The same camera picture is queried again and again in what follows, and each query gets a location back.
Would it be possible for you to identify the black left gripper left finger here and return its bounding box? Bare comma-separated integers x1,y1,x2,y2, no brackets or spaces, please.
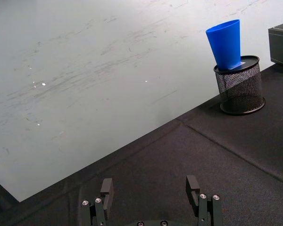
81,178,114,226

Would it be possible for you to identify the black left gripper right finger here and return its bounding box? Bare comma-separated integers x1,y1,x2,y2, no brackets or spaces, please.
185,175,224,226

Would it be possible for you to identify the black table cloth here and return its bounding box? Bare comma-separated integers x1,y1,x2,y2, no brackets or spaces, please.
0,63,283,226

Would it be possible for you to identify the blue plastic cup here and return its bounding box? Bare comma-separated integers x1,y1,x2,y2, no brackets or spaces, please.
205,19,242,71

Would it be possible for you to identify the black box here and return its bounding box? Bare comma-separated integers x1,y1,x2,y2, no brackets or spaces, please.
268,20,283,69

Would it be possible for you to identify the black wire mesh holder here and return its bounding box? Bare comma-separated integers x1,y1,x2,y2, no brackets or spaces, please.
213,55,266,116

